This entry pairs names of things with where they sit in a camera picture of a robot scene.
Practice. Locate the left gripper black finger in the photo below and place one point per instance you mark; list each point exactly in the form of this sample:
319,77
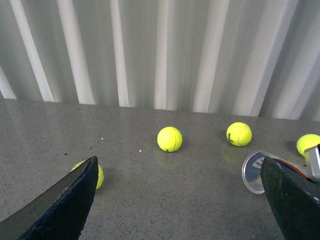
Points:
59,213

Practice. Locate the yellow tennis ball far right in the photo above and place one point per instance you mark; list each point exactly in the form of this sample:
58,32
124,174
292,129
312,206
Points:
307,141

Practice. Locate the clear plastic tennis ball can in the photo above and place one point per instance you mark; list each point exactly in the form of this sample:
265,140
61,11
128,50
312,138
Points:
251,170

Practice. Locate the white pleated curtain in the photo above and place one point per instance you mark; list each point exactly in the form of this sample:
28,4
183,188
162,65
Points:
257,58

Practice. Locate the yellow tennis ball far left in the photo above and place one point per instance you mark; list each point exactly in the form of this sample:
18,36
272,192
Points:
169,139

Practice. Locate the grey metal gripper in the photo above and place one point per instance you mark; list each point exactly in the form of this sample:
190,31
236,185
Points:
294,200

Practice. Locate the yellow Wilson tennis ball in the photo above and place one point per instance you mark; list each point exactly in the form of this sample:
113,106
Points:
100,174

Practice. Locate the yellow tennis ball far centre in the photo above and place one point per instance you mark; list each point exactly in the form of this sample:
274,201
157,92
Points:
239,134

